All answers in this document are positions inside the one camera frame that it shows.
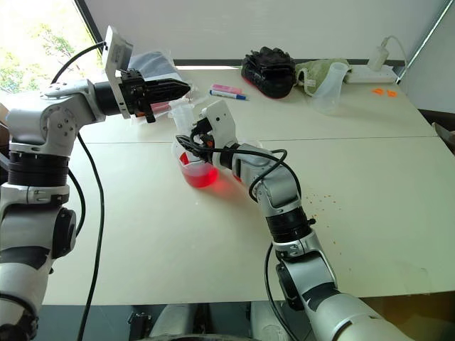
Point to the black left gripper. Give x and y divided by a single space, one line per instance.
133 92

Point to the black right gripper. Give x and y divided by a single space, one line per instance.
202 135

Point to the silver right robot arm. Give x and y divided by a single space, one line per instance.
284 213

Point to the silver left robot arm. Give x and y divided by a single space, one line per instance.
53 120

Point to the clear cup with red liquid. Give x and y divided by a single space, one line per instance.
199 175

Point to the clear plastic bag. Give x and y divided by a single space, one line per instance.
151 64
163 108

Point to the pink marker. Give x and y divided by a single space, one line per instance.
225 88

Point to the blue white marker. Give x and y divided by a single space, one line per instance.
227 94

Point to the black bundled gloves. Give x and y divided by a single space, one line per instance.
268 72

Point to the green cloth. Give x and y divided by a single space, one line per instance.
316 72

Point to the clear plastic beaker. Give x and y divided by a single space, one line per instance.
328 92

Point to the dark rounded robot body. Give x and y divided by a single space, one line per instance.
213 323

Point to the white power strip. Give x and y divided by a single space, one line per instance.
369 76

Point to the small orange piece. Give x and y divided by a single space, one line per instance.
377 91
391 93

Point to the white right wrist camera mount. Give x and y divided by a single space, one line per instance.
220 120

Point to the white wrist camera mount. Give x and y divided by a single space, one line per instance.
220 120
115 53

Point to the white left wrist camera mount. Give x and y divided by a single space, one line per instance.
115 53

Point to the black window frame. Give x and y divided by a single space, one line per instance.
89 21

